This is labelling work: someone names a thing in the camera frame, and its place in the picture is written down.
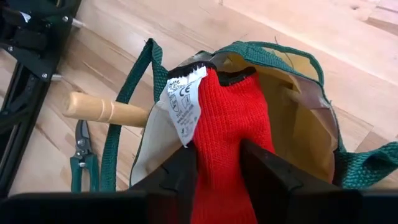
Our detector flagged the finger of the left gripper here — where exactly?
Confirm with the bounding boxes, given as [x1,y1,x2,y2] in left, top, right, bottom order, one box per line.
[0,62,52,198]

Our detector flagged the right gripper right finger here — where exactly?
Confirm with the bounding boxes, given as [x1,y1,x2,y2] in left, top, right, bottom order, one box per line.
[241,139,398,224]

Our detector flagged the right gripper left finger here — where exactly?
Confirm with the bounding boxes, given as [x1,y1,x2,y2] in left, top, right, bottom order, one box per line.
[0,141,198,224]

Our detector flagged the green-handled pruning shears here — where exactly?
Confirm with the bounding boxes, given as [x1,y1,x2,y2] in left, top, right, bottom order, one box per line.
[69,119,100,193]

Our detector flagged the wooden tool handle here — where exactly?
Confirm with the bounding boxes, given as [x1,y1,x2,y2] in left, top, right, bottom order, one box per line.
[62,91,150,128]

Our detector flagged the cream canvas bag green straps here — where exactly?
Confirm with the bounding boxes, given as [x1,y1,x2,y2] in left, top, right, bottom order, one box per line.
[99,37,398,192]

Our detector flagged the red knitted garden glove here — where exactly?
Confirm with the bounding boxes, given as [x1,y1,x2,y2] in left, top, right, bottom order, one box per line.
[157,60,276,224]

